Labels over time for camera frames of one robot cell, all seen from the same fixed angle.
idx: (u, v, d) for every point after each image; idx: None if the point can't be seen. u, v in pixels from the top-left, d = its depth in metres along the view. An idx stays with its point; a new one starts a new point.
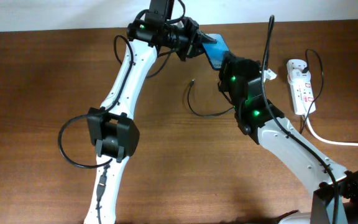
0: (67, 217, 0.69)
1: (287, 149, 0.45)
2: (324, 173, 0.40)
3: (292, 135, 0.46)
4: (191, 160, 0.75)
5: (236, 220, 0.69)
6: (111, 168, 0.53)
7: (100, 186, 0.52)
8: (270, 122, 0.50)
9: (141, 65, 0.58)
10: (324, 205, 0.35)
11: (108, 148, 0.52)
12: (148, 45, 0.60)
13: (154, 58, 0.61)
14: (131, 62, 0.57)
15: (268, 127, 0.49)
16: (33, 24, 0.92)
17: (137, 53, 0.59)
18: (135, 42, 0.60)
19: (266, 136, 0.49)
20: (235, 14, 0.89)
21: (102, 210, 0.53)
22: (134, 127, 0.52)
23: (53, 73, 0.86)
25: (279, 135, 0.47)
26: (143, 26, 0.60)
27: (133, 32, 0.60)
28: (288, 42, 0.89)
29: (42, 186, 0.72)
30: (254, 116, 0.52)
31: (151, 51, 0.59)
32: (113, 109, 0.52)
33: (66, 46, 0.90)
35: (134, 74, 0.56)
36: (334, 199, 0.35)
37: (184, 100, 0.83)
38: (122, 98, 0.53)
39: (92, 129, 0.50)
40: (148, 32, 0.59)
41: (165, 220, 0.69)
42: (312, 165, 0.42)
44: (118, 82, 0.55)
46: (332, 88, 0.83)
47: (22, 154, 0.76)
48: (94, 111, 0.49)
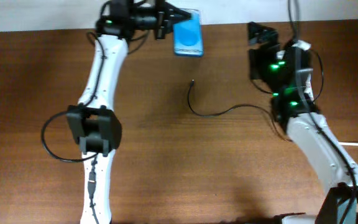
0: (68, 216, 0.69)
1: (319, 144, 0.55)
2: (347, 175, 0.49)
3: (323, 132, 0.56)
4: (191, 160, 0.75)
5: (236, 220, 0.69)
6: (99, 163, 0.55)
7: (91, 183, 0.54)
8: (303, 115, 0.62)
9: (113, 58, 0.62)
10: (337, 202, 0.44)
11: (92, 144, 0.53)
12: (117, 38, 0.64)
13: (124, 50, 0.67)
14: (104, 57, 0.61)
15: (300, 119, 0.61)
16: (33, 24, 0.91)
17: (108, 48, 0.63)
18: (105, 37, 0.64)
19: (295, 127, 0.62)
20: (235, 14, 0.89)
21: (97, 208, 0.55)
22: (114, 118, 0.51)
23: (53, 73, 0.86)
25: (310, 128, 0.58)
26: (110, 22, 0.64)
27: (102, 27, 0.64)
28: (288, 42, 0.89)
29: (44, 186, 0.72)
30: (291, 105, 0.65)
31: (120, 44, 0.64)
32: (91, 104, 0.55)
33: (66, 47, 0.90)
35: (107, 67, 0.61)
36: (348, 200, 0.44)
37: (184, 100, 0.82)
38: (99, 91, 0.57)
39: (73, 126, 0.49)
40: (115, 27, 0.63)
41: (166, 220, 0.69)
42: (335, 165, 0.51)
44: (92, 78, 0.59)
46: (333, 88, 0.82)
47: (22, 154, 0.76)
48: (73, 108, 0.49)
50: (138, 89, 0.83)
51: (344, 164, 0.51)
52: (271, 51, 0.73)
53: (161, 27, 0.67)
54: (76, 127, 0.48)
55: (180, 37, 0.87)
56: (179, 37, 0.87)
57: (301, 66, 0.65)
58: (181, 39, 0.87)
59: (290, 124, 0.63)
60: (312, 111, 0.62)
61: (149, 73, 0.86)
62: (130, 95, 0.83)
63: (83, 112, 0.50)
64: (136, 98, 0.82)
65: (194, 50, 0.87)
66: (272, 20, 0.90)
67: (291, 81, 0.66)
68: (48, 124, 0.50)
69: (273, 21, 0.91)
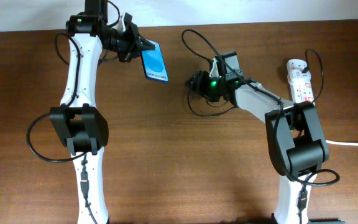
0: (69, 216, 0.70)
1: (255, 98, 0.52)
2: (276, 105, 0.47)
3: (259, 90, 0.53)
4: (191, 160, 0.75)
5: (236, 219, 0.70)
6: (89, 163, 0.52)
7: (83, 182, 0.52)
8: (245, 87, 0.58)
9: (90, 56, 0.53)
10: (273, 124, 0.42)
11: (80, 145, 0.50)
12: (90, 35, 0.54)
13: (100, 46, 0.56)
14: (79, 55, 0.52)
15: (242, 89, 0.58)
16: (30, 24, 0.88)
17: (82, 45, 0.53)
18: (78, 36, 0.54)
19: (241, 97, 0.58)
20: (234, 15, 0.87)
21: (93, 206, 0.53)
22: (100, 116, 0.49)
23: (52, 73, 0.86)
25: (248, 91, 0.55)
26: (81, 20, 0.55)
27: (72, 26, 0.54)
28: (288, 43, 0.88)
29: (45, 186, 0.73)
30: (235, 84, 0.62)
31: (96, 40, 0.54)
32: (74, 104, 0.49)
33: (64, 46, 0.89)
35: (86, 65, 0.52)
36: (279, 121, 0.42)
37: (184, 100, 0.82)
38: (79, 91, 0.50)
39: (57, 128, 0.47)
40: (87, 24, 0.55)
41: (166, 219, 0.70)
42: (268, 103, 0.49)
44: (71, 77, 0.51)
46: (333, 88, 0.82)
47: (22, 154, 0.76)
48: (56, 109, 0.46)
50: (138, 89, 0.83)
51: (275, 101, 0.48)
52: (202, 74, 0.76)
53: (132, 50, 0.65)
54: (62, 127, 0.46)
55: (148, 61, 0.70)
56: (146, 62, 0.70)
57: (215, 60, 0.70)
58: (149, 63, 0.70)
59: (237, 98, 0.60)
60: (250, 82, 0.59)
61: None
62: (129, 95, 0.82)
63: (67, 112, 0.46)
64: (135, 98, 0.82)
65: (162, 76, 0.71)
66: (274, 20, 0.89)
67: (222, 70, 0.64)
68: (27, 131, 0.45)
69: (274, 21, 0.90)
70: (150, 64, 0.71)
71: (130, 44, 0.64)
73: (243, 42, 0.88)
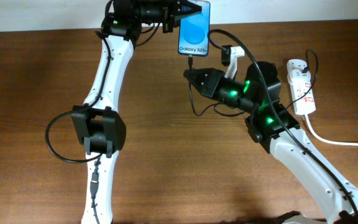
0: (68, 216, 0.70)
1: (307, 165, 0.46)
2: (345, 200, 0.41)
3: (309, 152, 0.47)
4: (192, 160, 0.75)
5: (236, 219, 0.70)
6: (102, 165, 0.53)
7: (93, 183, 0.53)
8: (284, 134, 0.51)
9: (120, 59, 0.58)
10: None
11: (96, 145, 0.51)
12: (123, 38, 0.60)
13: (130, 50, 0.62)
14: (109, 57, 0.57)
15: (283, 139, 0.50)
16: (31, 23, 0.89)
17: (114, 48, 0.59)
18: (111, 37, 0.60)
19: (279, 150, 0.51)
20: (235, 14, 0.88)
21: (99, 208, 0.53)
22: (120, 119, 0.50)
23: (52, 72, 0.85)
25: (295, 150, 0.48)
26: (117, 22, 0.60)
27: (107, 27, 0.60)
28: (288, 42, 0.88)
29: (44, 186, 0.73)
30: (266, 123, 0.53)
31: (127, 45, 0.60)
32: (97, 105, 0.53)
33: (64, 46, 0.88)
35: (114, 68, 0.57)
36: None
37: (185, 101, 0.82)
38: (104, 93, 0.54)
39: (77, 126, 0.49)
40: (122, 27, 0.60)
41: (166, 219, 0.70)
42: (329, 188, 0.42)
44: (98, 78, 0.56)
46: (333, 88, 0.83)
47: (22, 154, 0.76)
48: (78, 108, 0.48)
50: (138, 90, 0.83)
51: (339, 186, 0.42)
52: (229, 85, 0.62)
53: (166, 20, 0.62)
54: (81, 126, 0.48)
55: (186, 33, 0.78)
56: (184, 35, 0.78)
57: (268, 79, 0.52)
58: (187, 37, 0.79)
59: (273, 148, 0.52)
60: (291, 127, 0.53)
61: (148, 71, 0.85)
62: (129, 95, 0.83)
63: (87, 112, 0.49)
64: (135, 98, 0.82)
65: (199, 50, 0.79)
66: (273, 20, 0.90)
67: (260, 96, 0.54)
68: (49, 125, 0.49)
69: (274, 22, 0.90)
70: (188, 32, 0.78)
71: (161, 12, 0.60)
73: (243, 42, 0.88)
